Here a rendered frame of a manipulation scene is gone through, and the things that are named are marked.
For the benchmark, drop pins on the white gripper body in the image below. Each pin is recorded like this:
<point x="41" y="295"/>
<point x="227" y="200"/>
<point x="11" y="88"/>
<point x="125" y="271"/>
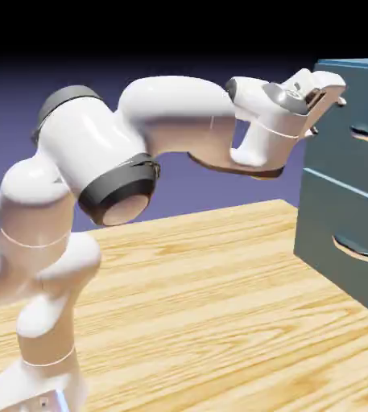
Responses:
<point x="330" y="84"/>

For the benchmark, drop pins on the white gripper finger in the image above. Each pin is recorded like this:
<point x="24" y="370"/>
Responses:
<point x="312" y="130"/>
<point x="341" y="101"/>

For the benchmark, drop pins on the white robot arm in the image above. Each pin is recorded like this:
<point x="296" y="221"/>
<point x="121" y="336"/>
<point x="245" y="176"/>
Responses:
<point x="90" y="138"/>

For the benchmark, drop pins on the teal blue cabinet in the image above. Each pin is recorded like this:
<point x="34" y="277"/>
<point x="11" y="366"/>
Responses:
<point x="364" y="63"/>

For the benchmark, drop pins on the teal drawer front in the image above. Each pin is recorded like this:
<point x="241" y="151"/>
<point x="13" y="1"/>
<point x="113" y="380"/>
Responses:
<point x="322" y="222"/>
<point x="341" y="161"/>

